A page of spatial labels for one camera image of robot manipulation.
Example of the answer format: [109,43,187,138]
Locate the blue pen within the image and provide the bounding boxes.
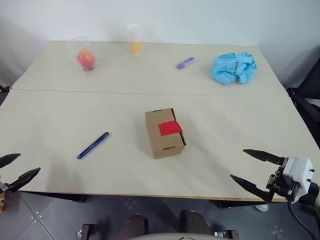
[76,131,110,160]

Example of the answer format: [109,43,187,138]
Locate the purple highlighter pen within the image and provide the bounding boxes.
[176,56,197,70]

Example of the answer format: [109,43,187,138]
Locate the apple in clear bag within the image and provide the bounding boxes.
[68,36,97,73]

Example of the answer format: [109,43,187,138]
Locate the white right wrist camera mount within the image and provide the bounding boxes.
[282,156,315,203]

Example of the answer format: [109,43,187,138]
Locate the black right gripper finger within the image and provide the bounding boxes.
[242,149,286,166]
[230,174,273,203]

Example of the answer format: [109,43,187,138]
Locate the grey robot torso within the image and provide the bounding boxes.
[134,232,216,240]

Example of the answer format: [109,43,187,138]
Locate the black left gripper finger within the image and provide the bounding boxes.
[7,167,42,193]
[0,153,22,169]

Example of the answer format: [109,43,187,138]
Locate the red tape strip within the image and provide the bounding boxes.
[158,120,183,137]

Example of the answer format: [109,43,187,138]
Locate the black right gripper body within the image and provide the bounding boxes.
[266,157,300,201]

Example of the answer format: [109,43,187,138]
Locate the metal caster bracket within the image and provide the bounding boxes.
[75,223,97,240]
[213,229,240,240]

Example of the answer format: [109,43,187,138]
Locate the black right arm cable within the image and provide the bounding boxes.
[286,197,320,240]

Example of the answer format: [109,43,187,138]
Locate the crumpled light blue cloth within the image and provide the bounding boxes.
[211,51,258,86]

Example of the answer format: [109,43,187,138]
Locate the clear cup stack, orange liquid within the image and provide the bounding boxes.
[126,23,145,56]

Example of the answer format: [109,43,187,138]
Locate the brown cardboard box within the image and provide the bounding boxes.
[144,107,188,160]

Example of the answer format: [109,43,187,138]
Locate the dark rounded shape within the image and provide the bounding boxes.
[117,213,151,240]
[179,209,214,237]

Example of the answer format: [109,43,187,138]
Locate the red yellow apple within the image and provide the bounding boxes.
[76,49,96,69]

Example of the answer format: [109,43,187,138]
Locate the black chair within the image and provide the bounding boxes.
[286,44,320,151]

